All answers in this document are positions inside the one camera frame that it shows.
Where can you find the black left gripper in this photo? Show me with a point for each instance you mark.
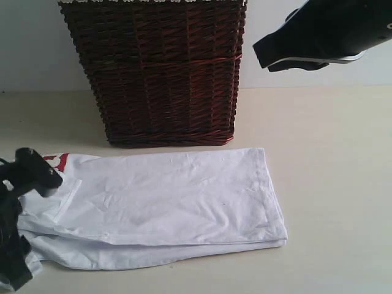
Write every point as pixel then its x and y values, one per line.
pixel 29 171

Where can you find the white t-shirt red print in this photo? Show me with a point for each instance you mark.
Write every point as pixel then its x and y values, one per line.
pixel 131 212

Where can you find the dark red wicker basket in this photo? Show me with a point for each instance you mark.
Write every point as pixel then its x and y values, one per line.
pixel 164 73

